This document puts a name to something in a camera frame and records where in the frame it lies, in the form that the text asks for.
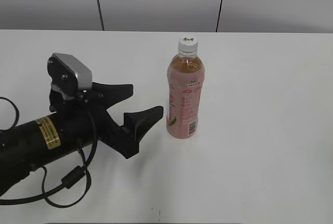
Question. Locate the pink label tea bottle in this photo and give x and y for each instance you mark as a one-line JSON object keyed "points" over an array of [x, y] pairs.
{"points": [[185, 78]]}

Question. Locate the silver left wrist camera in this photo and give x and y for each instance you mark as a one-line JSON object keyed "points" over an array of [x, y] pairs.
{"points": [[69, 75]]}

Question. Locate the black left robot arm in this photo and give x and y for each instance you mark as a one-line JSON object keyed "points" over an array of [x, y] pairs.
{"points": [[27, 147]]}

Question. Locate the white bottle cap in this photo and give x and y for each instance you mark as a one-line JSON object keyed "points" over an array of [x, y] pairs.
{"points": [[188, 44]]}

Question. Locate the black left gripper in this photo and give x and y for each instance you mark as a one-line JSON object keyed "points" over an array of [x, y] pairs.
{"points": [[85, 117]]}

